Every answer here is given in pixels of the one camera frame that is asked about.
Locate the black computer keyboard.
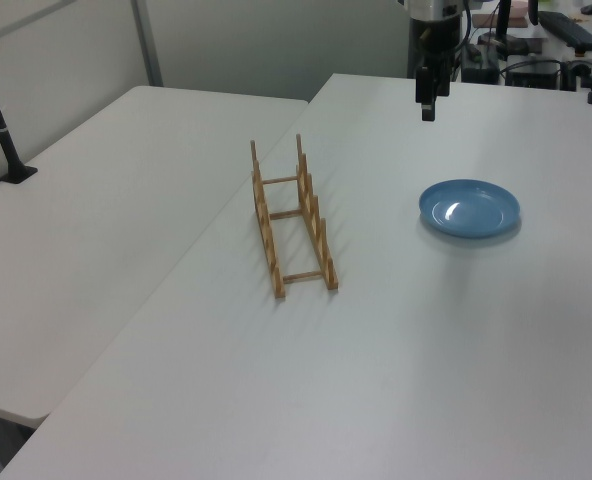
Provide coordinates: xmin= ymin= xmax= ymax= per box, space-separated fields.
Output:
xmin=537 ymin=10 xmax=592 ymax=52

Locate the grey partition frame post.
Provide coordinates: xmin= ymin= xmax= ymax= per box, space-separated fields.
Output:
xmin=130 ymin=0 xmax=165 ymax=88

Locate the pink flat box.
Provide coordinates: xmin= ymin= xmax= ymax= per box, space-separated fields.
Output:
xmin=474 ymin=0 xmax=528 ymax=29

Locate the black monitor stand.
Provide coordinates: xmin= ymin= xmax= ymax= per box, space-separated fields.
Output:
xmin=477 ymin=0 xmax=529 ymax=57

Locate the blue round plate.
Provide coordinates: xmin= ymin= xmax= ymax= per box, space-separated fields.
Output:
xmin=418 ymin=178 xmax=521 ymax=240

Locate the black Franka gripper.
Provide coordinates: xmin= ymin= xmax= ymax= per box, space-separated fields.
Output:
xmin=409 ymin=16 xmax=463 ymax=123

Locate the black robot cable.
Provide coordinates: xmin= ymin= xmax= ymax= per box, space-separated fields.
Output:
xmin=457 ymin=0 xmax=479 ymax=56

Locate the black electronics box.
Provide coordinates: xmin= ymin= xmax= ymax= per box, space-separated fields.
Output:
xmin=505 ymin=59 xmax=563 ymax=91

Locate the wooden plate rack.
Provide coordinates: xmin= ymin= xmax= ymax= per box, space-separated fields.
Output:
xmin=249 ymin=132 xmax=340 ymax=301

